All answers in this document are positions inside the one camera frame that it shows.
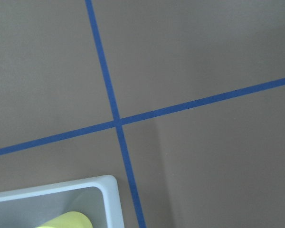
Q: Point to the yellow plastic cup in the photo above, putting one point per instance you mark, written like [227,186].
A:
[70,219]

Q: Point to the translucent white plastic box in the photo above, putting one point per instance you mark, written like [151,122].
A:
[97,198]

